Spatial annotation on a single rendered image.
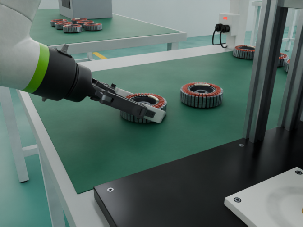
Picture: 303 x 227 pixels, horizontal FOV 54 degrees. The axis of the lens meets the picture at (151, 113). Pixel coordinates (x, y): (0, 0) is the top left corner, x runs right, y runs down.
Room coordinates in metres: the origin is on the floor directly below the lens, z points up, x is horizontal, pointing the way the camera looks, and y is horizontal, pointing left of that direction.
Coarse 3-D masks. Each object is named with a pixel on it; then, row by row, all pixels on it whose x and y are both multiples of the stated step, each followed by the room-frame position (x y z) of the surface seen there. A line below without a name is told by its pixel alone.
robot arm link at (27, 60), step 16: (0, 16) 0.46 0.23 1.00; (16, 16) 0.48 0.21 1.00; (0, 32) 0.45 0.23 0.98; (16, 32) 0.47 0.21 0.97; (0, 48) 0.45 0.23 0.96; (16, 48) 0.47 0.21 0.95; (32, 48) 0.49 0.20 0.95; (48, 48) 0.52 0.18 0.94; (0, 64) 0.44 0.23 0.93; (16, 64) 0.46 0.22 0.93; (32, 64) 0.48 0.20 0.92; (0, 80) 0.45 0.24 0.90; (16, 80) 0.46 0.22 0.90; (32, 80) 0.48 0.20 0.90
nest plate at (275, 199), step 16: (288, 176) 0.36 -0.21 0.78; (240, 192) 0.33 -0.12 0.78; (256, 192) 0.33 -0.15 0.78; (272, 192) 0.33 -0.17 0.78; (288, 192) 0.33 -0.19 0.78; (240, 208) 0.29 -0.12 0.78; (256, 208) 0.29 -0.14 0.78; (272, 208) 0.29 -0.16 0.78; (288, 208) 0.29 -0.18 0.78; (256, 224) 0.27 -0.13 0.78; (272, 224) 0.27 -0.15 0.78; (288, 224) 0.27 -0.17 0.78
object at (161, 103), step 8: (128, 96) 0.67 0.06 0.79; (136, 96) 0.68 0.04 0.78; (144, 96) 0.68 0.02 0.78; (152, 96) 0.67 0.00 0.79; (160, 96) 0.68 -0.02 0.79; (152, 104) 0.67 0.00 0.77; (160, 104) 0.62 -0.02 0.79; (120, 112) 0.63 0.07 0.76; (136, 120) 0.60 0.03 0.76; (144, 120) 0.59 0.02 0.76
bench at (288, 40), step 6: (258, 6) 4.16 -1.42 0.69; (258, 12) 4.17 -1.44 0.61; (294, 12) 4.53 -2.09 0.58; (258, 18) 4.17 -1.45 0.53; (294, 18) 4.54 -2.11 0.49; (252, 24) 4.19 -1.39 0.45; (294, 24) 4.55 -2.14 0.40; (252, 30) 4.18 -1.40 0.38; (252, 36) 4.17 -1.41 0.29; (288, 36) 4.56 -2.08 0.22; (252, 42) 4.15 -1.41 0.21; (288, 42) 4.54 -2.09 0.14; (288, 48) 4.53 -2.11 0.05
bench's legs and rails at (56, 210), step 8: (40, 152) 0.96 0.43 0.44; (40, 160) 0.98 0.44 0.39; (48, 176) 0.97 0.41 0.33; (48, 184) 0.96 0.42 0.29; (48, 192) 0.96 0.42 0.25; (48, 200) 0.96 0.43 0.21; (56, 200) 0.97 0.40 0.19; (56, 208) 0.97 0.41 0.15; (56, 216) 0.97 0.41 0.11; (56, 224) 0.97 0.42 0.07; (64, 224) 0.98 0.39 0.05
